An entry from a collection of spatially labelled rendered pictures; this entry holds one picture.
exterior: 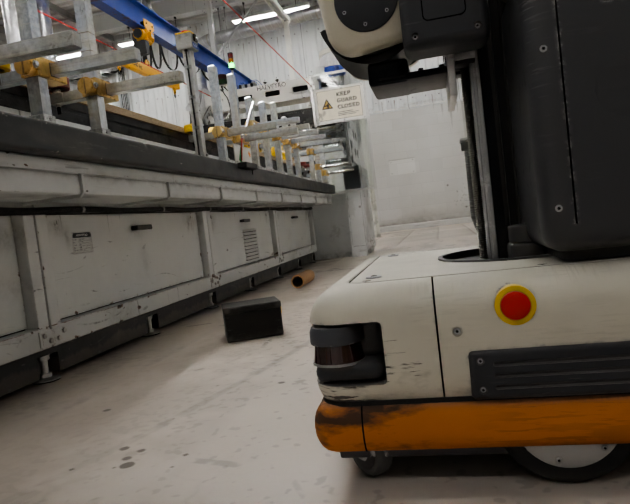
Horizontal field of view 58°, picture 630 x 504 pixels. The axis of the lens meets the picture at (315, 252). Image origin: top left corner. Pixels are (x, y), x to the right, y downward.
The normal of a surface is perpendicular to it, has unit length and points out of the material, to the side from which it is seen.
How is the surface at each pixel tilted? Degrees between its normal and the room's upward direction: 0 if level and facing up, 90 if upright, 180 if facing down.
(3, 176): 90
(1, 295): 90
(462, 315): 84
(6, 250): 90
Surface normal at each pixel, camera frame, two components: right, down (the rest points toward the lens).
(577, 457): -0.19, 0.12
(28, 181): 0.97, -0.11
